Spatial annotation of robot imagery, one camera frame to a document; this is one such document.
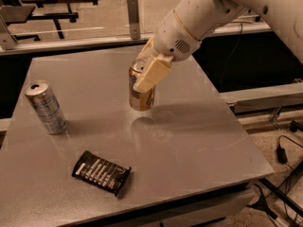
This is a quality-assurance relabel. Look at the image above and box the black power adapter with cable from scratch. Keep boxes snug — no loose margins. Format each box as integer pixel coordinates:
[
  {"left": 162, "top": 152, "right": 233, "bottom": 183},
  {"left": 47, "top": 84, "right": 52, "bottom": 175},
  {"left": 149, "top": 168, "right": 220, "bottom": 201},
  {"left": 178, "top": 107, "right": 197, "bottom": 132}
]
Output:
[{"left": 276, "top": 135, "right": 302, "bottom": 166}]

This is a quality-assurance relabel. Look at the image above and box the dark bench table left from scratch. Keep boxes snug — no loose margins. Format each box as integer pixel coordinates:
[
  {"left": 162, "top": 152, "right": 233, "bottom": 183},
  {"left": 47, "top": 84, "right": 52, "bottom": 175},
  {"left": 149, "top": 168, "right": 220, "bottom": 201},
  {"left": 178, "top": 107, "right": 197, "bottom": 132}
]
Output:
[{"left": 0, "top": 6, "right": 79, "bottom": 39}]

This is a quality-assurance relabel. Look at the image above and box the metal glass bracket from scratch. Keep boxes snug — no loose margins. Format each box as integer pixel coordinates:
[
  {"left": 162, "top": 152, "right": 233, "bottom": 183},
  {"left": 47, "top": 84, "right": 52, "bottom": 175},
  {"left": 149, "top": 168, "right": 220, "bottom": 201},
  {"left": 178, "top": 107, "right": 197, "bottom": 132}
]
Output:
[
  {"left": 127, "top": 0, "right": 140, "bottom": 40},
  {"left": 0, "top": 15, "right": 17, "bottom": 50}
]

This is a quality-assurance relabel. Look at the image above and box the orange soda can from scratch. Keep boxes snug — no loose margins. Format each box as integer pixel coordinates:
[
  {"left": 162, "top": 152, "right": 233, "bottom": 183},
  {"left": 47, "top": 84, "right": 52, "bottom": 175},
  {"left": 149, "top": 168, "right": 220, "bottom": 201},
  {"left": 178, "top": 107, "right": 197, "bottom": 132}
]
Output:
[{"left": 129, "top": 61, "right": 155, "bottom": 111}]

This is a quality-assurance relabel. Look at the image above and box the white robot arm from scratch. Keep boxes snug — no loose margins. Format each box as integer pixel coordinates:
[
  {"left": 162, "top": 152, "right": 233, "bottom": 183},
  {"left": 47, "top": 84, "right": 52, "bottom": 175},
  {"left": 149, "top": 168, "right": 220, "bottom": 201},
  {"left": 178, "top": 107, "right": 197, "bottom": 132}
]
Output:
[{"left": 134, "top": 0, "right": 303, "bottom": 93}]

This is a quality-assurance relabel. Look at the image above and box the silver blue energy drink can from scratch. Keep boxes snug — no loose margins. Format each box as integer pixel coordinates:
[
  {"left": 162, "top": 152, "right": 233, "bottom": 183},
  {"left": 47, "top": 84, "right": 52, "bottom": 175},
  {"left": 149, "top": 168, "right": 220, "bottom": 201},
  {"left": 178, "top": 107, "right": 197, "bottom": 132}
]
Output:
[{"left": 24, "top": 79, "right": 66, "bottom": 134}]

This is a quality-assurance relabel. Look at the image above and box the metal glass bracket left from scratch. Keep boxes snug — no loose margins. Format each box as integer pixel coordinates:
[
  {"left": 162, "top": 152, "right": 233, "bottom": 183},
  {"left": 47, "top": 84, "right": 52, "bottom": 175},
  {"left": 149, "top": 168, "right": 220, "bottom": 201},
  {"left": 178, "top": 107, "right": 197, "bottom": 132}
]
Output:
[{"left": 0, "top": 15, "right": 17, "bottom": 50}]

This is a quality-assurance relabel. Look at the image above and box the black tripod stand leg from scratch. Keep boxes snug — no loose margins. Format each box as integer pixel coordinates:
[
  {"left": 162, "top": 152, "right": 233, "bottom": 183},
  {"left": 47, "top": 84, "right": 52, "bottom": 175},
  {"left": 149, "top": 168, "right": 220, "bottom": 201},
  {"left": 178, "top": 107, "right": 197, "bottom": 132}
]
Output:
[{"left": 247, "top": 159, "right": 303, "bottom": 220}]

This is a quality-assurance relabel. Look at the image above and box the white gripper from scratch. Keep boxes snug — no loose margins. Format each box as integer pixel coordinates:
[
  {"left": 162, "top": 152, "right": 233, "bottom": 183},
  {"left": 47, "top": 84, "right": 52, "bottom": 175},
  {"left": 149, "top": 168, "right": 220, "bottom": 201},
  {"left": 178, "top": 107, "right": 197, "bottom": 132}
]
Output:
[{"left": 133, "top": 10, "right": 201, "bottom": 93}]

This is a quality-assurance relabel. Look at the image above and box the black rxbar chocolate wrapper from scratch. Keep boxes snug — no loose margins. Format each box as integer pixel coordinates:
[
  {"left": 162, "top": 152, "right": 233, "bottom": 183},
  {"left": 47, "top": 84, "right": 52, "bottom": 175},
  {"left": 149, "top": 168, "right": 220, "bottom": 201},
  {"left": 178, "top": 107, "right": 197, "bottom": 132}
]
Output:
[{"left": 72, "top": 150, "right": 131, "bottom": 196}]

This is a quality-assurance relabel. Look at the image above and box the metal glass bracket middle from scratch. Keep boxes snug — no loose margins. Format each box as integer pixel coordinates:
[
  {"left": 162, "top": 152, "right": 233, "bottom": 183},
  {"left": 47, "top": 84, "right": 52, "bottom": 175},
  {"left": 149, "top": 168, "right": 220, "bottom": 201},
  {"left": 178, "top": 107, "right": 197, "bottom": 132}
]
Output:
[{"left": 127, "top": 0, "right": 140, "bottom": 40}]

